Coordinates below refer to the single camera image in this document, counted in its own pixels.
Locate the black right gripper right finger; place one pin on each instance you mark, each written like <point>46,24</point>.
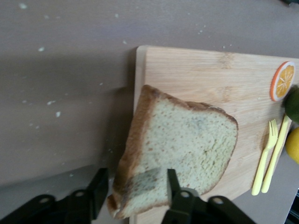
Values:
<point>175,193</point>

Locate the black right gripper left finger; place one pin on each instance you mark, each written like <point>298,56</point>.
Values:
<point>93,200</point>

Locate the plain bread slice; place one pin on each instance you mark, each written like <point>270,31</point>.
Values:
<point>182,140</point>

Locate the yellow plastic fork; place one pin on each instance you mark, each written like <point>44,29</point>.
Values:
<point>262,165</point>

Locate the yellow plastic knife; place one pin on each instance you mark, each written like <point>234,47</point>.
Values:
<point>277,149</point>

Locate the wooden cutting board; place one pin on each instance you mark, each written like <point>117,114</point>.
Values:
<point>198,74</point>

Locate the yellow lemon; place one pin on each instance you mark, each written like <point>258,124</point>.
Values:
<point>294,147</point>

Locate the green avocado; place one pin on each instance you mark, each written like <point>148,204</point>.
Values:
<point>293,105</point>

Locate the orange slice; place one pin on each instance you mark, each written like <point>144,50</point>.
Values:
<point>283,80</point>

